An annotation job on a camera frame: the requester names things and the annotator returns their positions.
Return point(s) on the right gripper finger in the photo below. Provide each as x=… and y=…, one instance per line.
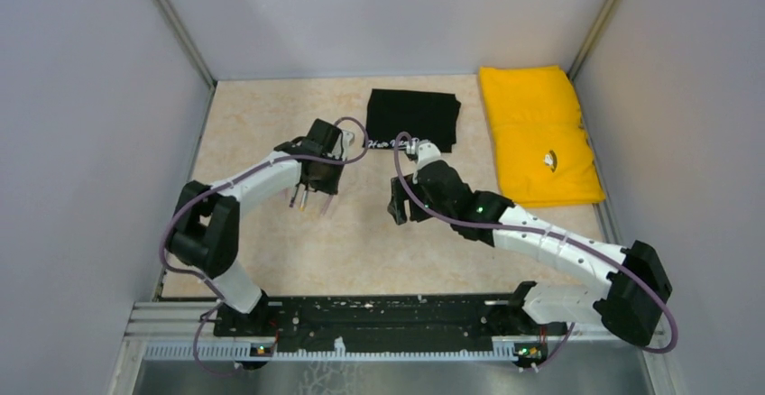
x=419, y=213
x=398, y=206

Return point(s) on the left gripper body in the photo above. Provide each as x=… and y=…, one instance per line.
x=327, y=179

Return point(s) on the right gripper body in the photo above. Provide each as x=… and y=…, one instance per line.
x=443, y=208

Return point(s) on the thin pink pen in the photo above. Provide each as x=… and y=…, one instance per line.
x=327, y=205

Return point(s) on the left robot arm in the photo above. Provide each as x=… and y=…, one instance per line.
x=202, y=238

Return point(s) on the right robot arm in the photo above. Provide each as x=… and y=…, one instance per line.
x=626, y=289

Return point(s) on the black folded t-shirt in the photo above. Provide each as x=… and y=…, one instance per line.
x=430, y=116

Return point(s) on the yellow folded t-shirt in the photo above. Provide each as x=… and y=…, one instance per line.
x=541, y=150

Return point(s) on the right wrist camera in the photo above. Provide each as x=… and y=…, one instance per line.
x=421, y=153

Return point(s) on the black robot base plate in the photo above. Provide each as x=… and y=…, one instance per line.
x=388, y=324

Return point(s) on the aluminium frame rail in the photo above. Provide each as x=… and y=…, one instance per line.
x=183, y=329

